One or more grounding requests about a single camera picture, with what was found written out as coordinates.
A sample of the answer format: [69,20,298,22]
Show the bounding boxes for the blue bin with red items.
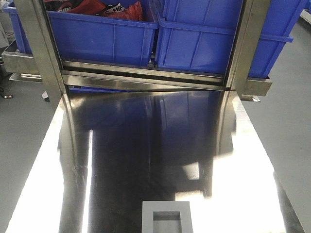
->
[1,0,160,67]

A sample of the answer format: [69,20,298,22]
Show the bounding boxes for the red black packaged items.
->
[44,0,144,21]

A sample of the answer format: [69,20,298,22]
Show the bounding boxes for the stainless steel cart frame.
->
[3,0,272,103]

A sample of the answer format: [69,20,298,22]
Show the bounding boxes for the blue bin right on cart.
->
[154,0,307,78]

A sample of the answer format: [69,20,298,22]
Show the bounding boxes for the gray square base block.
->
[141,201,193,233]

